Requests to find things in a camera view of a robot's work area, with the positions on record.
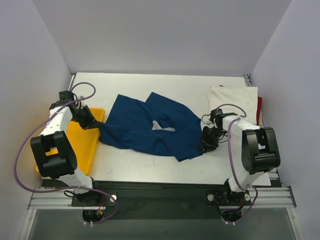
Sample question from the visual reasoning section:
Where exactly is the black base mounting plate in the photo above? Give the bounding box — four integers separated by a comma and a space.
71, 181, 251, 220

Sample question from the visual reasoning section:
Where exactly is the blue t shirt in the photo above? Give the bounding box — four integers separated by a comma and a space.
99, 92, 203, 162

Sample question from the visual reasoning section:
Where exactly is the yellow plastic tray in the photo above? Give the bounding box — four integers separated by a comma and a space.
44, 107, 105, 176

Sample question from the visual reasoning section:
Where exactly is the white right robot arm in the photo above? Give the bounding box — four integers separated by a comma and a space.
198, 108, 281, 204

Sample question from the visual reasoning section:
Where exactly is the red folded t shirt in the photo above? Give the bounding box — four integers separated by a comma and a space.
256, 96, 263, 127

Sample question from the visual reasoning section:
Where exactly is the white folded t shirt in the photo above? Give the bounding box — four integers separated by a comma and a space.
208, 86, 258, 125

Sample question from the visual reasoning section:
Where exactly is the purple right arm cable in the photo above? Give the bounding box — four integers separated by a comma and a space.
214, 103, 259, 222

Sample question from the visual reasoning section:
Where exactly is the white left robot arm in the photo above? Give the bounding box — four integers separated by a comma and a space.
30, 90, 101, 206

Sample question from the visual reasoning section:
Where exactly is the aluminium frame rail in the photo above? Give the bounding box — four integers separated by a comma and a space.
28, 186, 297, 210

